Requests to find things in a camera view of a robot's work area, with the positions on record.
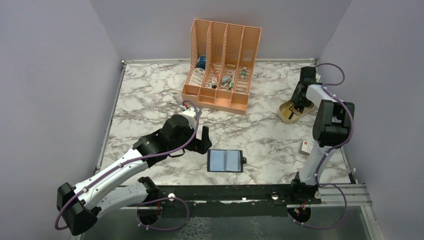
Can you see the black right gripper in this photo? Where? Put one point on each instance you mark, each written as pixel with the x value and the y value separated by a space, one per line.
pixel 295 99

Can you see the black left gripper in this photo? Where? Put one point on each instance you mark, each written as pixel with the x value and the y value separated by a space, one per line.
pixel 201 145

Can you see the black leather card holder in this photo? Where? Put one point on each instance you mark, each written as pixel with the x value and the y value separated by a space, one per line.
pixel 225 161

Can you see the black credit card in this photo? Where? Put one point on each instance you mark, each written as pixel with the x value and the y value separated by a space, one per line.
pixel 294 111

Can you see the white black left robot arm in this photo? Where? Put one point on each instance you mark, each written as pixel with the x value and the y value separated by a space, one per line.
pixel 81 205

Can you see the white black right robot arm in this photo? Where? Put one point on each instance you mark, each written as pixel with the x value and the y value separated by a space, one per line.
pixel 332 128

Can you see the white label card pack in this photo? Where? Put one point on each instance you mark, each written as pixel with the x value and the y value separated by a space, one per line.
pixel 197 77

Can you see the beige oval tray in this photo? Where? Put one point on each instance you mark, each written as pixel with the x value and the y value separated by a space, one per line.
pixel 285 105

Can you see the green white marker pen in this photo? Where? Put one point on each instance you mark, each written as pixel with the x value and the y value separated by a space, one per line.
pixel 243 73

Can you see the small white red box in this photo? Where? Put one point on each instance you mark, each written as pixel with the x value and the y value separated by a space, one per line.
pixel 306 147

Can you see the blue tape roll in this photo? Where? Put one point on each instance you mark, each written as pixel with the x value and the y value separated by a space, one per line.
pixel 201 62

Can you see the orange plastic desk organizer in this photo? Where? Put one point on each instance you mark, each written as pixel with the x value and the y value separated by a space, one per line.
pixel 228 48

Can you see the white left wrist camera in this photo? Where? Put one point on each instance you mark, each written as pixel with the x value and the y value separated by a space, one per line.
pixel 191 116

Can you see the black metal base rail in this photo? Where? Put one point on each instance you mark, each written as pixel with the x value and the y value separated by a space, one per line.
pixel 215 201

